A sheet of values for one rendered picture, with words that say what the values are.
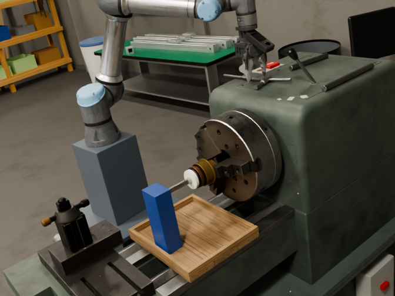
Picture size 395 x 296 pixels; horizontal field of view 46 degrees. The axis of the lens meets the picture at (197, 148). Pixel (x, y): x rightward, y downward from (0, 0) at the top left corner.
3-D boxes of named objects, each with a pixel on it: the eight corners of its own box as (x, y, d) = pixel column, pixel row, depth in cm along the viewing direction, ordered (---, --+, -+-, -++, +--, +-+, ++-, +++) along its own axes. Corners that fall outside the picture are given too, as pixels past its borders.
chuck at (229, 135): (217, 172, 187) (210, 101, 171) (275, 204, 165) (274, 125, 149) (200, 181, 182) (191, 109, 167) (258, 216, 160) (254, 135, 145)
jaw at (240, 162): (234, 152, 162) (258, 156, 152) (238, 165, 163) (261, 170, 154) (211, 165, 156) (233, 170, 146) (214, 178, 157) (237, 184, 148)
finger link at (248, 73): (241, 81, 183) (243, 57, 181) (251, 83, 179) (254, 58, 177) (235, 80, 181) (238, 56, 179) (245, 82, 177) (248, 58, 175)
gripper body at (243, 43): (249, 53, 185) (245, 22, 180) (265, 54, 178) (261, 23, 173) (235, 58, 181) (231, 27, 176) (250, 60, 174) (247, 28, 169)
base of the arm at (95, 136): (79, 143, 198) (72, 121, 194) (107, 130, 206) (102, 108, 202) (98, 150, 187) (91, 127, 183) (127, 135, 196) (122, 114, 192)
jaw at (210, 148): (223, 153, 167) (206, 125, 169) (229, 148, 163) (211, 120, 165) (200, 165, 162) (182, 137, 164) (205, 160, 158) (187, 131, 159)
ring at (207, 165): (203, 152, 162) (182, 162, 158) (220, 158, 155) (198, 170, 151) (207, 175, 166) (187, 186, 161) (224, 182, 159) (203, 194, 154)
